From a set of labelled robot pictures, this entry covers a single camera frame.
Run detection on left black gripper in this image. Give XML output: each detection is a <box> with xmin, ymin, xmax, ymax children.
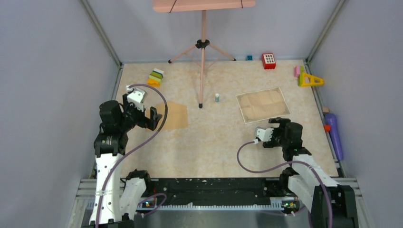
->
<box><xmin>118</xmin><ymin>93</ymin><xmax>162</xmax><ymax>131</ymax></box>

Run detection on beige lined letter paper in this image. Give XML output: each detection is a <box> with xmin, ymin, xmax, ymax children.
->
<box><xmin>236</xmin><ymin>87</ymin><xmax>290</xmax><ymax>124</ymax></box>

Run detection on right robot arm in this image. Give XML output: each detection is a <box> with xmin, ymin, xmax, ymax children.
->
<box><xmin>256</xmin><ymin>117</ymin><xmax>359</xmax><ymax>228</ymax></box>

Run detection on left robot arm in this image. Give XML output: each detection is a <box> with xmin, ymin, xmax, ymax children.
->
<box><xmin>88</xmin><ymin>90</ymin><xmax>162</xmax><ymax>228</ymax></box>

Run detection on brown kraft envelope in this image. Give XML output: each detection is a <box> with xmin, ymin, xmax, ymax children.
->
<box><xmin>162</xmin><ymin>101</ymin><xmax>189</xmax><ymax>131</ymax></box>

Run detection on stacked colourful toy blocks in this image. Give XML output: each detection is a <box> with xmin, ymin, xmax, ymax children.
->
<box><xmin>147</xmin><ymin>68</ymin><xmax>164</xmax><ymax>87</ymax></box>

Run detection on yellow triangle toy block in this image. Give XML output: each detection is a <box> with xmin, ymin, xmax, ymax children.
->
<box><xmin>298</xmin><ymin>72</ymin><xmax>325</xmax><ymax>87</ymax></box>

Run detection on purple toy bottle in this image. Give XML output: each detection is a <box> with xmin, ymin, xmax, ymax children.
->
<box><xmin>324</xmin><ymin>113</ymin><xmax>344</xmax><ymax>161</ymax></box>

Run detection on pink toy block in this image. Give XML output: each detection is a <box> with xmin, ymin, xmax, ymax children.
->
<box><xmin>294</xmin><ymin>66</ymin><xmax>301</xmax><ymax>78</ymax></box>

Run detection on green toy block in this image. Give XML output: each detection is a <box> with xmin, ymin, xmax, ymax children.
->
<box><xmin>299</xmin><ymin>66</ymin><xmax>305</xmax><ymax>75</ymax></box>

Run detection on red window toy block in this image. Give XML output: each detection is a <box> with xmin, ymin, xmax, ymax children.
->
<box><xmin>261</xmin><ymin>53</ymin><xmax>277</xmax><ymax>69</ymax></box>

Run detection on small green glue stick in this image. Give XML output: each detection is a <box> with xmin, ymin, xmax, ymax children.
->
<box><xmin>215</xmin><ymin>93</ymin><xmax>220</xmax><ymax>103</ymax></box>

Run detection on pink tripod stand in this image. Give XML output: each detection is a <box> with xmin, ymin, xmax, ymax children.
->
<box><xmin>168</xmin><ymin>10</ymin><xmax>236</xmax><ymax>109</ymax></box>

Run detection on pink board on tripod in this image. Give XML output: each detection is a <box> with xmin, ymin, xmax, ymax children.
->
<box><xmin>152</xmin><ymin>0</ymin><xmax>256</xmax><ymax>13</ymax></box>

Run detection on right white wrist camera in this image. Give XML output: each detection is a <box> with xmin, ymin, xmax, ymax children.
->
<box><xmin>253</xmin><ymin>127</ymin><xmax>274</xmax><ymax>144</ymax></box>

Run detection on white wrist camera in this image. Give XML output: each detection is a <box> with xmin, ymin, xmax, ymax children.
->
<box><xmin>126</xmin><ymin>85</ymin><xmax>147</xmax><ymax>112</ymax></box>
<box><xmin>253</xmin><ymin>127</ymin><xmax>274</xmax><ymax>144</ymax></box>

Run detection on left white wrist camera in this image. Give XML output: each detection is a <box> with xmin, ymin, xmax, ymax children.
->
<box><xmin>126</xmin><ymin>85</ymin><xmax>147</xmax><ymax>112</ymax></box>

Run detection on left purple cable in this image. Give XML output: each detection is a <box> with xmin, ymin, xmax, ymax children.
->
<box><xmin>95</xmin><ymin>84</ymin><xmax>169</xmax><ymax>228</ymax></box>

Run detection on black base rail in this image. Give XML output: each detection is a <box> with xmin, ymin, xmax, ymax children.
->
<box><xmin>141</xmin><ymin>178</ymin><xmax>301</xmax><ymax>210</ymax></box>

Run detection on white toothed cable duct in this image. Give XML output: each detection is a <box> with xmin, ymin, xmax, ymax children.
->
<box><xmin>86</xmin><ymin>200</ymin><xmax>284</xmax><ymax>211</ymax></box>

